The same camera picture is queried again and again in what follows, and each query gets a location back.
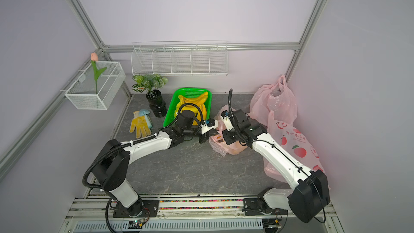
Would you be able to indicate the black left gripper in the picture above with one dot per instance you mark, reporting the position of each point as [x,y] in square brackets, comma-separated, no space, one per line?
[205,136]

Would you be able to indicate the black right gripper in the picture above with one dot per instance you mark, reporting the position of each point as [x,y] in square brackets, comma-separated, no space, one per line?
[227,140]

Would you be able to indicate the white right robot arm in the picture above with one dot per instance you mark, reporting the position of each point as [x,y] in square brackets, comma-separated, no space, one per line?
[310,191]

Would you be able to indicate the yellow banana bunch in basket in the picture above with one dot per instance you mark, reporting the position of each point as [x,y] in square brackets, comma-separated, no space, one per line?
[199,101]

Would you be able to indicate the pink peach printed bag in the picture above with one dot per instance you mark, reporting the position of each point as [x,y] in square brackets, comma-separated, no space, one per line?
[294,142]

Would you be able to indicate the plain pink plastic bag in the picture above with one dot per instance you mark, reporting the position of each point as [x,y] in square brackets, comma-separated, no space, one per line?
[274,102]

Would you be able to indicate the green plastic basket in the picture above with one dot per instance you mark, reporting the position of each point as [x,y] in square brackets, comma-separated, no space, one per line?
[187,93]

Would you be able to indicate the black ceramic vase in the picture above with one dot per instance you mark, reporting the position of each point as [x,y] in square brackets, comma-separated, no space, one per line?
[157,103]

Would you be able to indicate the yellow knitted work glove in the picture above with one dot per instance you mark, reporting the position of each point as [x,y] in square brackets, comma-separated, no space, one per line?
[139,126]

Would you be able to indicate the green variegated artificial plant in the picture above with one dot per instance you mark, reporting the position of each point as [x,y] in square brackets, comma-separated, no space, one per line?
[151,83]

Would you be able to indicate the artificial pink tulip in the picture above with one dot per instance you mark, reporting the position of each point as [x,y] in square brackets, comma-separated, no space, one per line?
[96,71]

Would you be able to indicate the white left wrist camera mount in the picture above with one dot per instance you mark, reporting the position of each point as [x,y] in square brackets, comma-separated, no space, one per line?
[209,125]

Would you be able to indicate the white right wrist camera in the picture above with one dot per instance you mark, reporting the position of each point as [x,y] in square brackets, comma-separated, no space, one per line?
[226,119]

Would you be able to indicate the white wire wall shelf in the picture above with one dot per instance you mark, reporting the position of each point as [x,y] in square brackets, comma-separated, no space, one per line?
[185,58]

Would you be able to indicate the white wire wall basket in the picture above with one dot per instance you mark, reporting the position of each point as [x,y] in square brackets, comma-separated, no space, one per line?
[82,92]

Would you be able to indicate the aluminium frame profile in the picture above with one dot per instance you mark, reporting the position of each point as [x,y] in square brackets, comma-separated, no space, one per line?
[29,135]

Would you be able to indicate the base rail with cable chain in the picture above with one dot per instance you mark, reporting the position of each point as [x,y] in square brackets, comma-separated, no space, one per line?
[190,213]

